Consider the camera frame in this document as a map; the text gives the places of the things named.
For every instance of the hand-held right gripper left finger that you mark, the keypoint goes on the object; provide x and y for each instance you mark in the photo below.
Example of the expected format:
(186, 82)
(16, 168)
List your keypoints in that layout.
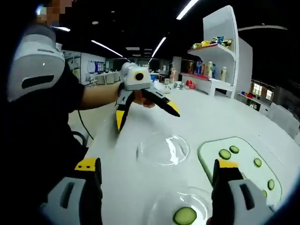
(70, 199)

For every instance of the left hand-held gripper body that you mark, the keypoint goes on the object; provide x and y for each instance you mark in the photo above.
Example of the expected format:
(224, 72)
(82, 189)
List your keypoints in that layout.
(133, 80)

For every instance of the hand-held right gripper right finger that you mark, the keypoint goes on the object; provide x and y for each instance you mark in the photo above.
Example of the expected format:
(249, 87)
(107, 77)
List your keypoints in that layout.
(236, 201)

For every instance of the group of green cucumber slices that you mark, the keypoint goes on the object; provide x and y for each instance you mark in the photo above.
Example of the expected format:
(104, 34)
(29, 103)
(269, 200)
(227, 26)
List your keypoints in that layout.
(225, 154)

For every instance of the clear glass bowl with slice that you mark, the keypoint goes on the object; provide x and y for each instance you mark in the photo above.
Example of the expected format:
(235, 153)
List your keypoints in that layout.
(161, 150)

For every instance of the single round cucumber slice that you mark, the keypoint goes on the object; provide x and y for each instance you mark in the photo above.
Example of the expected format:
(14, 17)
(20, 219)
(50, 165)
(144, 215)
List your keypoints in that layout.
(184, 216)

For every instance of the clear petri dish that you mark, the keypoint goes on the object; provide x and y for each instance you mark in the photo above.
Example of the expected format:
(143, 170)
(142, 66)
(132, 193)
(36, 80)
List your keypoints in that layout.
(159, 206)

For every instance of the person's left hand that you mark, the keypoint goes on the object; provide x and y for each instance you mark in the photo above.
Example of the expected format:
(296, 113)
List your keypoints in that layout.
(145, 102)

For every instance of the small patterned cup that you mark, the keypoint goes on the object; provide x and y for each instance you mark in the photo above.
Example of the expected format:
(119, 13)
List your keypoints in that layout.
(180, 85)

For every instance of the red round object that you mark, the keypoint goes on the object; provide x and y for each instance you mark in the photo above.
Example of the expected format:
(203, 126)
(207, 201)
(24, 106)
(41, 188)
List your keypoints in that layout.
(190, 84)

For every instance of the dark printed box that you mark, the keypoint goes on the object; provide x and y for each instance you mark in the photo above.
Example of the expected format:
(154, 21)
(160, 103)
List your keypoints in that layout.
(190, 66)

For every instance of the blue packet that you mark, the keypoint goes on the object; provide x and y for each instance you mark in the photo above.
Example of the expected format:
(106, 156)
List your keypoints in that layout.
(198, 67)

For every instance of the orange bottle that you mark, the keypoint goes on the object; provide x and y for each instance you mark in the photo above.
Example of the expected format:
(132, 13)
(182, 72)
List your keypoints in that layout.
(203, 69)

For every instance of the white green-edged cutting board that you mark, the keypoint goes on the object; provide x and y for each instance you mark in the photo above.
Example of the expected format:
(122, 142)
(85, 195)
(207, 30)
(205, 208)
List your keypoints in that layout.
(245, 148)

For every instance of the white bottle yellow label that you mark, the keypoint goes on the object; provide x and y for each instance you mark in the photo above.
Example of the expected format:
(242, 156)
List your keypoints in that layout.
(210, 69)

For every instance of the white bottle blue label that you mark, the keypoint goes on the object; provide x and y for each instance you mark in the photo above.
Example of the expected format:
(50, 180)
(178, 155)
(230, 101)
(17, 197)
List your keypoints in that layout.
(214, 70)

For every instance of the plain white bottle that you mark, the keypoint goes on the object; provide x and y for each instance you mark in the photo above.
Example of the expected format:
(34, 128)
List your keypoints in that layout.
(223, 74)

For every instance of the row of colourful snack packets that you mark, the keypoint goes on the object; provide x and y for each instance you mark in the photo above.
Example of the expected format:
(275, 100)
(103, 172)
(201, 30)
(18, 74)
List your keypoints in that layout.
(211, 42)

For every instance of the red and blue items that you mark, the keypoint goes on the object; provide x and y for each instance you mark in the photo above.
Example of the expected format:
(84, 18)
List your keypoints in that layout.
(247, 94)

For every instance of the white shelf unit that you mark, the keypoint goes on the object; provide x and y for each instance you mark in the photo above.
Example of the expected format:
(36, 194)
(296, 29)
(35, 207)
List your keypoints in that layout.
(241, 63)

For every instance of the straight ceiling light strip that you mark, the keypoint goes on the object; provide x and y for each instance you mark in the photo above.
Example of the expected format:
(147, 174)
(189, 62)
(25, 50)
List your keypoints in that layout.
(186, 9)

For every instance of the low white side table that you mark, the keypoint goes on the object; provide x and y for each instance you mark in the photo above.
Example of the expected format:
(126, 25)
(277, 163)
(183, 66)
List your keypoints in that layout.
(252, 102)

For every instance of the white chair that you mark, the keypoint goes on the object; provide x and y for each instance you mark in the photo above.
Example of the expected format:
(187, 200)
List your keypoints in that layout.
(284, 119)

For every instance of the white chest-worn device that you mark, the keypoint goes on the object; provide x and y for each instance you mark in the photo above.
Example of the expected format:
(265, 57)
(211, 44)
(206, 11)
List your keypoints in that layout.
(35, 63)

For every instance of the curved ceiling light strip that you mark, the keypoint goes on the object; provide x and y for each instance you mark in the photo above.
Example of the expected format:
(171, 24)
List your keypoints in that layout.
(262, 28)

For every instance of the wall poster board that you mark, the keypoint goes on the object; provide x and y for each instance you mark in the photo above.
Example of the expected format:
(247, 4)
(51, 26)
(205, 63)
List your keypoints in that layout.
(95, 68)

